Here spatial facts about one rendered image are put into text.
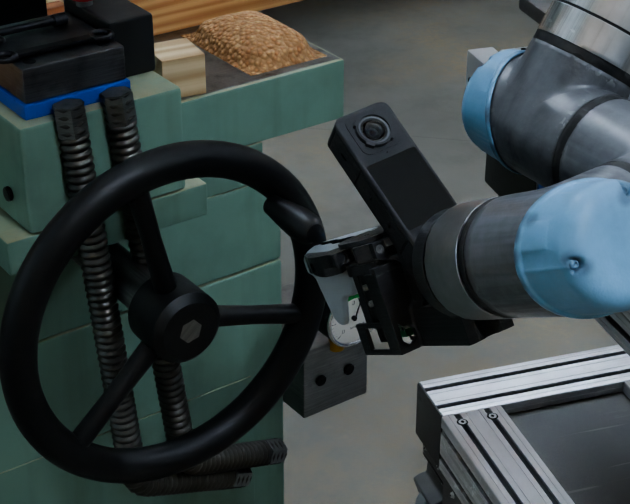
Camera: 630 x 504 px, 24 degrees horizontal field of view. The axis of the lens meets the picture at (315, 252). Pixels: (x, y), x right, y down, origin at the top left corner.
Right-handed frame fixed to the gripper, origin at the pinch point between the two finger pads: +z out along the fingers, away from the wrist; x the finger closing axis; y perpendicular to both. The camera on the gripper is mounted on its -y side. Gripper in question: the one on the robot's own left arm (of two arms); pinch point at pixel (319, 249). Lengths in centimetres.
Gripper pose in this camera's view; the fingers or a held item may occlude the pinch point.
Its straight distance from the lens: 110.2
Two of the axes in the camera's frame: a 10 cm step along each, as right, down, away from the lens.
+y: 3.2, 9.4, 0.9
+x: 8.4, -3.3, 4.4
